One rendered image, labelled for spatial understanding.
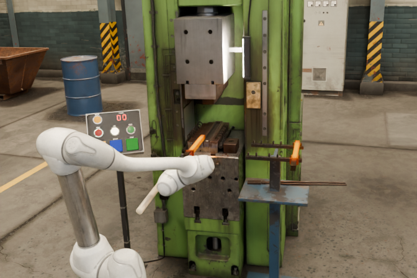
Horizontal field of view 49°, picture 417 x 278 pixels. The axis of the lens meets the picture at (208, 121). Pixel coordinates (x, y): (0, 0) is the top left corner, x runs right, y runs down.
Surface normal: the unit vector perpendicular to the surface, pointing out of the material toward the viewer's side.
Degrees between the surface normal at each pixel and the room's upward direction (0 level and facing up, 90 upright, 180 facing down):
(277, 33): 90
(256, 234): 90
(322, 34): 90
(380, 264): 0
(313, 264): 0
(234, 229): 90
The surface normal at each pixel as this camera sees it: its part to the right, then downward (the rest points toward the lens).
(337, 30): -0.31, 0.29
